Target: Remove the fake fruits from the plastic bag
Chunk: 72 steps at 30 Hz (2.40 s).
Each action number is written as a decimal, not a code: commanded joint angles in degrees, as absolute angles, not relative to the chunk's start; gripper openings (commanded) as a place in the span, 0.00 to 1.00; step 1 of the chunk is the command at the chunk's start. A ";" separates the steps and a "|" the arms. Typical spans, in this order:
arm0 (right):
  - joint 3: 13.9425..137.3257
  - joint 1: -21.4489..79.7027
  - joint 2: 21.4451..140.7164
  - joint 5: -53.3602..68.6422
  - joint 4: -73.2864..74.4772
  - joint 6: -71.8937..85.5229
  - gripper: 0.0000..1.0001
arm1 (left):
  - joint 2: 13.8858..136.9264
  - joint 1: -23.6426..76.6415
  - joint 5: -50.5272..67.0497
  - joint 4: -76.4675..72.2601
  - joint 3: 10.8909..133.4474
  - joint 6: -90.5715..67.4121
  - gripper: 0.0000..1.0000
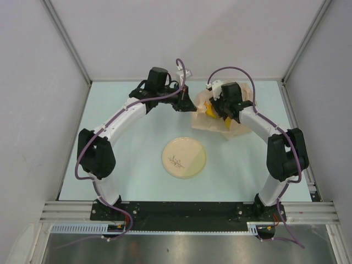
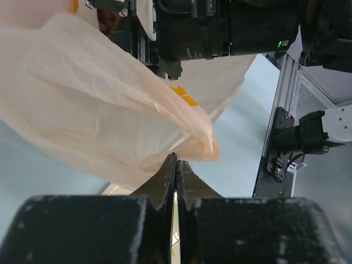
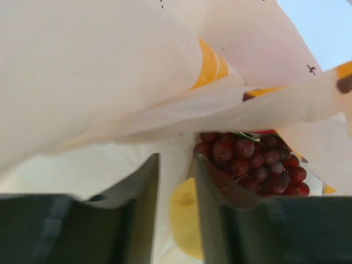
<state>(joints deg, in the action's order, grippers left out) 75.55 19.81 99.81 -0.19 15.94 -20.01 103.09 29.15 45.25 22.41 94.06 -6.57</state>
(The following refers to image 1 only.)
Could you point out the aluminium right side rail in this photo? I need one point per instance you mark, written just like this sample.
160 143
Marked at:
298 138

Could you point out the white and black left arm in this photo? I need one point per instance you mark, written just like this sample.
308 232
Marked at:
95 147

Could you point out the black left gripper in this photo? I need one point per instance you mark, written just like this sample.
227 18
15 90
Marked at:
183 103

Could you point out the aluminium corner post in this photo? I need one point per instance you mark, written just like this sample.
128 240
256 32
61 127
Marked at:
319 16
67 40

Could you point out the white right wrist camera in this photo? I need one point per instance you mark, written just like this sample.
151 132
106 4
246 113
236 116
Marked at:
216 88

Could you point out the translucent banana-print plastic bag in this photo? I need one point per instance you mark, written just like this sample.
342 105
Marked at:
206 118

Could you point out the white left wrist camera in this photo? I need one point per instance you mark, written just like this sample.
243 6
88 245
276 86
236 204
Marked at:
180 75

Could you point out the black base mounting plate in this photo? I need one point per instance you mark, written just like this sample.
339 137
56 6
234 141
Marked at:
192 217

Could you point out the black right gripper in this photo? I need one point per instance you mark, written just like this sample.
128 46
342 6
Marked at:
215 104

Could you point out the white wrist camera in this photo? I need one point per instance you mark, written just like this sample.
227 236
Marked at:
180 75
216 88

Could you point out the aluminium left corner post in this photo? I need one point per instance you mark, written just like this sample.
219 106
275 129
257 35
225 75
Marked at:
67 40

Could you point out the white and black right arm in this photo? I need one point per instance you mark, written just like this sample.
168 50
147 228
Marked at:
286 149

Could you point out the yellow fake banana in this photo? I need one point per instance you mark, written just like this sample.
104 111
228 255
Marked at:
210 111

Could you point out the aluminium right corner post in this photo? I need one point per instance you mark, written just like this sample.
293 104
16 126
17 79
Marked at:
319 16

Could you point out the cream plate with leaf motif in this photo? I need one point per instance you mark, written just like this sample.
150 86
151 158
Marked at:
184 157

